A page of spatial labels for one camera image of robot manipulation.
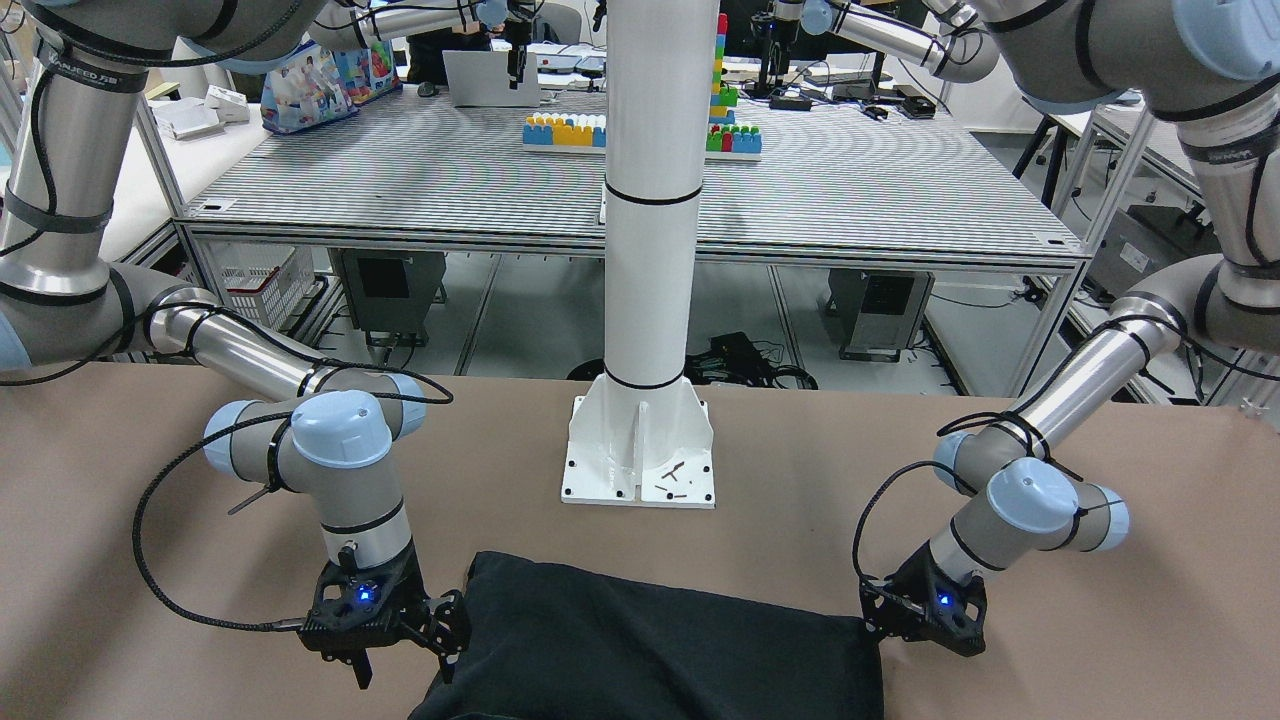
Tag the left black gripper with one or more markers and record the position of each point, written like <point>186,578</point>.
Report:
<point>973,606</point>

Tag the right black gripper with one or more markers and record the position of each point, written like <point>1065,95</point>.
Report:
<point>447,615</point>

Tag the black t-shirt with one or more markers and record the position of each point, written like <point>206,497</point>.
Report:
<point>554,642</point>

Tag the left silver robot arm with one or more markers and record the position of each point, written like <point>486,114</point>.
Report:
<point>1209,68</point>

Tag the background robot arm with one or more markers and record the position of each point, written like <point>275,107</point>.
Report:
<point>962,52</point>

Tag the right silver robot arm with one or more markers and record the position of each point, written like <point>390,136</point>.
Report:
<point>322,428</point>

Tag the white plastic crate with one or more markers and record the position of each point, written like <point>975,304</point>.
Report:
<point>265,281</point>

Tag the striped aluminium work table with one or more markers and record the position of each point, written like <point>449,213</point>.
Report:
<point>832,188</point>

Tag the colourful gift bag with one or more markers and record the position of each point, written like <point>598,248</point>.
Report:
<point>317,86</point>

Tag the silver laptop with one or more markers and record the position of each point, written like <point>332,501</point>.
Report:
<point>480,79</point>

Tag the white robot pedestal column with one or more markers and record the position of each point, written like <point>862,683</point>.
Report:
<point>641,436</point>

